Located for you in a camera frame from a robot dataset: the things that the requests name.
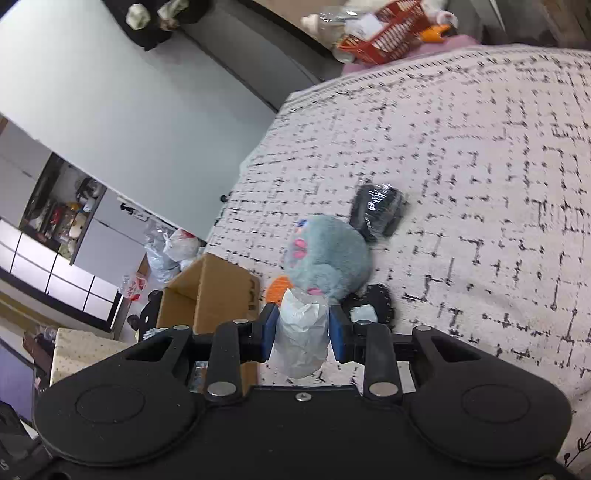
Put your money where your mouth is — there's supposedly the burger plush toy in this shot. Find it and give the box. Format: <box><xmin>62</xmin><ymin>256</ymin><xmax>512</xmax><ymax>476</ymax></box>
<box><xmin>266</xmin><ymin>276</ymin><xmax>293</xmax><ymax>305</ymax></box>

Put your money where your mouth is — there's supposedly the grey plush paw toy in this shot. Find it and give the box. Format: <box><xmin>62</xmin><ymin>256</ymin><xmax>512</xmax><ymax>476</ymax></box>
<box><xmin>283</xmin><ymin>215</ymin><xmax>373</xmax><ymax>300</ymax></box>

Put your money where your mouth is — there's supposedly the black sequin pouch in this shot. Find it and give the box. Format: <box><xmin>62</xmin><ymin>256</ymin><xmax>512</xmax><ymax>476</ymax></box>
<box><xmin>349</xmin><ymin>182</ymin><xmax>406</xmax><ymax>244</ymax></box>

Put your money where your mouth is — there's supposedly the black lace item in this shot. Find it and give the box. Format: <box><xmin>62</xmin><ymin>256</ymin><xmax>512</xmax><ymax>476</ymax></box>
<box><xmin>341</xmin><ymin>284</ymin><xmax>394</xmax><ymax>325</ymax></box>

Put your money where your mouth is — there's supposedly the brown cardboard box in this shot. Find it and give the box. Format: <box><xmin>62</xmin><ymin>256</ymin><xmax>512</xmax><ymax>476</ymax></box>
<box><xmin>156</xmin><ymin>254</ymin><xmax>267</xmax><ymax>404</ymax></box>

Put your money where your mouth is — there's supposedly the white plastic garbage bag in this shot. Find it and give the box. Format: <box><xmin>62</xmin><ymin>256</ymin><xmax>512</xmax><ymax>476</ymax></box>
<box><xmin>163</xmin><ymin>229</ymin><xmax>201</xmax><ymax>263</ymax></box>

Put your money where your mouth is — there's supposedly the grey plastic garbage bag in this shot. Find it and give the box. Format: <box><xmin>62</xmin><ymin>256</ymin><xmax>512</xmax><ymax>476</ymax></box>
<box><xmin>144</xmin><ymin>219</ymin><xmax>180</xmax><ymax>284</ymax></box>

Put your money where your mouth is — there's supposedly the black dotted stool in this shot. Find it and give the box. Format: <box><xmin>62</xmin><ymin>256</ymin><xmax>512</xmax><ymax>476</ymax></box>
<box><xmin>127</xmin><ymin>290</ymin><xmax>163</xmax><ymax>342</ymax></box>

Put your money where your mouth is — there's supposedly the red white snack bag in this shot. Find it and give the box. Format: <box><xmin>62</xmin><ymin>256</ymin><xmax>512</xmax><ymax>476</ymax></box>
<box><xmin>119</xmin><ymin>272</ymin><xmax>147</xmax><ymax>302</ymax></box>

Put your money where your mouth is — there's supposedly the cream dotted cloth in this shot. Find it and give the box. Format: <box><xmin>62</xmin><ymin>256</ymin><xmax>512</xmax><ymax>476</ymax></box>
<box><xmin>49</xmin><ymin>327</ymin><xmax>130</xmax><ymax>386</ymax></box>

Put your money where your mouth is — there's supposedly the kitchen shelf with items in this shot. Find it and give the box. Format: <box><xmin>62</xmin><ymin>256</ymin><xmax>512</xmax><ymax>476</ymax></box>
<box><xmin>19</xmin><ymin>153</ymin><xmax>107</xmax><ymax>265</ymax></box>

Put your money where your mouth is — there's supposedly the white black patterned bedspread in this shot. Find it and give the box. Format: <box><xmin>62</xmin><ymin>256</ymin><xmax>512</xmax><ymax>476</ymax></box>
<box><xmin>207</xmin><ymin>45</ymin><xmax>590</xmax><ymax>478</ymax></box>

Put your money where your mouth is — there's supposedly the grey door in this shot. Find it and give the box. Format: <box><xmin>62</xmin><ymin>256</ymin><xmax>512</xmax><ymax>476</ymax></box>
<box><xmin>182</xmin><ymin>1</ymin><xmax>342</xmax><ymax>111</ymax></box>

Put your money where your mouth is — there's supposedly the clear plastic bottle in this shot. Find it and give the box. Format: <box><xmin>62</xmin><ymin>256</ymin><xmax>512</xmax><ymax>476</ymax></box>
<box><xmin>301</xmin><ymin>5</ymin><xmax>366</xmax><ymax>48</ymax></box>

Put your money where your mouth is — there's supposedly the red plastic basket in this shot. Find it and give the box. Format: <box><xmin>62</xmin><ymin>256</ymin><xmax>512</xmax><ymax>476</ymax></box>
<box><xmin>337</xmin><ymin>1</ymin><xmax>431</xmax><ymax>65</ymax></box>

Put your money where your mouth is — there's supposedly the orange toy carrot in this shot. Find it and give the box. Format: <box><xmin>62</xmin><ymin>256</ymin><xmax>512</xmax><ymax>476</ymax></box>
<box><xmin>419</xmin><ymin>24</ymin><xmax>455</xmax><ymax>44</ymax></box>

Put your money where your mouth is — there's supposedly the black garment on door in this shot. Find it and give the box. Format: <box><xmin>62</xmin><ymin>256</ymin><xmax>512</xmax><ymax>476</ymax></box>
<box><xmin>102</xmin><ymin>0</ymin><xmax>212</xmax><ymax>51</ymax></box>

